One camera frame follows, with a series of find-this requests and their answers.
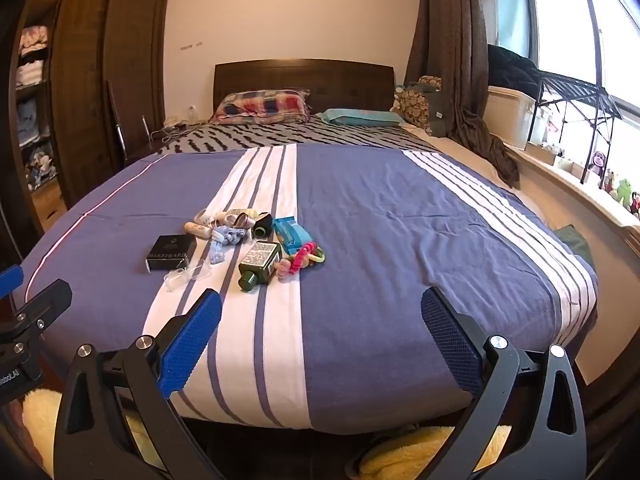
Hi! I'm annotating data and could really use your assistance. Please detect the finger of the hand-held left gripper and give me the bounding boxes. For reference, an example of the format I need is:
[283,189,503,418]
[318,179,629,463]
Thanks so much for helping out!
[0,265,25,306]
[14,279,74,335]

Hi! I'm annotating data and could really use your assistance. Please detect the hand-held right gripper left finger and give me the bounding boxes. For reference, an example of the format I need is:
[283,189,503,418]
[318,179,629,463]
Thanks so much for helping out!
[52,288,226,480]

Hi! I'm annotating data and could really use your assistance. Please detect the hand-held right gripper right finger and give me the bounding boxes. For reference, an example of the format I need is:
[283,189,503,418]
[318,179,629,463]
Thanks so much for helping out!
[415,286,587,480]

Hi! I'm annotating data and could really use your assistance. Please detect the black box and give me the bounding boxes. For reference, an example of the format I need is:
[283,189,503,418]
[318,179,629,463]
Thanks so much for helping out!
[146,247,197,273]

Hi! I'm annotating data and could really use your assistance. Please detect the green glass bottle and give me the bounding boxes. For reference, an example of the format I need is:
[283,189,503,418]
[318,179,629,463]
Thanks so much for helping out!
[237,240,283,292]

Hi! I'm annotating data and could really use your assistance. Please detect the small black bottle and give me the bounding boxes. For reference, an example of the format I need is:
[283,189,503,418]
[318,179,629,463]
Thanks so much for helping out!
[251,212,274,239]

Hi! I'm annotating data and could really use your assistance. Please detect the blue snack packet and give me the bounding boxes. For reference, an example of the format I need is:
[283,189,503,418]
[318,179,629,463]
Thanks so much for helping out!
[272,216,313,256]

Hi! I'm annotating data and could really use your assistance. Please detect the pink green bracelet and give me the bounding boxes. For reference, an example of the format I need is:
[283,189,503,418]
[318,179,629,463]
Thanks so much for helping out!
[292,241,326,268]

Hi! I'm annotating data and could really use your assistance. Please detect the striped white grey shirt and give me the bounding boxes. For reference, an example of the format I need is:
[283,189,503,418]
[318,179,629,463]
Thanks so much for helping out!
[10,144,598,433]

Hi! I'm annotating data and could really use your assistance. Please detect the dark green cloth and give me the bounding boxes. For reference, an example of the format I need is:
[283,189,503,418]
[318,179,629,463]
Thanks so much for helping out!
[552,225,596,268]

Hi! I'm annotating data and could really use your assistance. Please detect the dark chair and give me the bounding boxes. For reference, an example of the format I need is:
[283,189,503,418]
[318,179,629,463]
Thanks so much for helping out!
[106,79,161,166]

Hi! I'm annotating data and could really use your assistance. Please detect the beige window ledge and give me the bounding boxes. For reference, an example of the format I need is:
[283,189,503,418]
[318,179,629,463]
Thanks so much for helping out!
[500,140,640,241]

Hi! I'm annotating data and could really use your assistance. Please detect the stacks of folded clothes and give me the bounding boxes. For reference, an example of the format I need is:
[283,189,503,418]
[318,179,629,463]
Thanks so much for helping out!
[15,0,63,191]

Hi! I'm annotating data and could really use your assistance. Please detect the dark wooden wardrobe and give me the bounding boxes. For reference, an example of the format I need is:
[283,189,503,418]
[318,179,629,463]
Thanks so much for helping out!
[0,0,173,241]

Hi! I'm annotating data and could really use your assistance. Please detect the black white patterned sheet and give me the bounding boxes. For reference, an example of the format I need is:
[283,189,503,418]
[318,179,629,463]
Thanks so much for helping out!
[155,115,441,156]

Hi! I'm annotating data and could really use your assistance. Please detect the white storage box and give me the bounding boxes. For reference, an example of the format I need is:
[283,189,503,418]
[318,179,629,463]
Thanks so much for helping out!
[482,85,538,151]

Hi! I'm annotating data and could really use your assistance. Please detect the brown patterned cushion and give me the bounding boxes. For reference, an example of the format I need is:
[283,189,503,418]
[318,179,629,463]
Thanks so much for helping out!
[395,76,443,133]

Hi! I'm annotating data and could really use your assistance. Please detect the teal pillow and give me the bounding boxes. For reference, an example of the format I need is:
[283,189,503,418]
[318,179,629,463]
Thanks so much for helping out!
[320,108,406,128]

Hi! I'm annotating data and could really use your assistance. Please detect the plaid pillow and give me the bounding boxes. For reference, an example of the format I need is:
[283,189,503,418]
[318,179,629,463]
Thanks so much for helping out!
[209,89,312,125]

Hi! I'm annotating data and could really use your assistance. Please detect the black coat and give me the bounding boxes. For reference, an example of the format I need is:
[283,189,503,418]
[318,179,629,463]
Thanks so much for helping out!
[487,44,541,93]

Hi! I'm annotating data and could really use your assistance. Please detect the black metal rack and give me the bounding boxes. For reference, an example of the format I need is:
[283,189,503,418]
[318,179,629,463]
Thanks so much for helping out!
[525,69,623,183]

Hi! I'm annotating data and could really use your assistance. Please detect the brown curtain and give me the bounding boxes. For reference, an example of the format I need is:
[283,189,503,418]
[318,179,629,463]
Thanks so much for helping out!
[404,0,521,188]

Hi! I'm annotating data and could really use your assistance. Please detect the teal window blind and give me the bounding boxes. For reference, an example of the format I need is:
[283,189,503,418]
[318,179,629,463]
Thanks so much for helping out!
[492,0,531,58]

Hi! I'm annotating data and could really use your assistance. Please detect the white cables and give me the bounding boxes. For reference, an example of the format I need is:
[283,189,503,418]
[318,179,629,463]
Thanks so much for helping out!
[150,115,211,141]

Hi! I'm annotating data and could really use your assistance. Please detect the wooden bed frame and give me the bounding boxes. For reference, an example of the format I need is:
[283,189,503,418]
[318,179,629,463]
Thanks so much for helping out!
[213,59,396,113]

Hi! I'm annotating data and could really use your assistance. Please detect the window frame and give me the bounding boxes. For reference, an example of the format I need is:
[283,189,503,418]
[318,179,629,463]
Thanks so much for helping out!
[525,0,640,126]

